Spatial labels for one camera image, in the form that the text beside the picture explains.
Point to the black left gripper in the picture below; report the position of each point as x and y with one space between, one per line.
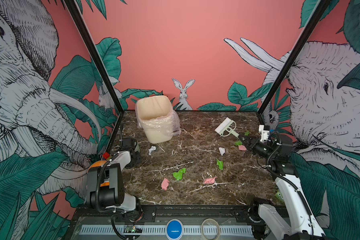
137 158

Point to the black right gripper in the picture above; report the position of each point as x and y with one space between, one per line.
253 140

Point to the pale green hand brush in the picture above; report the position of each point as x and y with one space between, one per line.
226 128

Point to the small green paper scrap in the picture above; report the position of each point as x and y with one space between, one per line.
220 164

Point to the cream trash bin with bag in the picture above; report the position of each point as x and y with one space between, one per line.
158 119

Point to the large green paper scrap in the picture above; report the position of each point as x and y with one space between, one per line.
179 174

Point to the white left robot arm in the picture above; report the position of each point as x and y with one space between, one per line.
105 187

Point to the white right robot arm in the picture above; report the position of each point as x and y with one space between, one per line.
276 149

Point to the green paper scrap far right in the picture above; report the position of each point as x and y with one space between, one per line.
238 142

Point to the white crumpled scrap left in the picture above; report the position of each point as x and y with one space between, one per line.
151 149

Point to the colourful toy brick block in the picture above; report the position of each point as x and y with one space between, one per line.
106 156

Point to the white paper scrap centre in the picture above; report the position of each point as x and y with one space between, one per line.
222 151

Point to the orange duck toy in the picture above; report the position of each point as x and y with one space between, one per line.
98 165

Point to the small green toy figure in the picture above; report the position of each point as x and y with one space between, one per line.
279 196

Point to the small circuit board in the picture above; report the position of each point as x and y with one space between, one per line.
133 229

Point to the blue round button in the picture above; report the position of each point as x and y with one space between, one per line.
174 229

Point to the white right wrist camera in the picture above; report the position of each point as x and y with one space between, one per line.
264 131

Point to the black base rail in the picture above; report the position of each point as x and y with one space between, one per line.
154 212

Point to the black left frame post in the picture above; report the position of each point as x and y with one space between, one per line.
76 15

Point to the black frame post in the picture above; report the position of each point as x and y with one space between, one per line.
313 20
76 15

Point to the black right frame post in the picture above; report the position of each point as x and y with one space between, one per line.
313 20

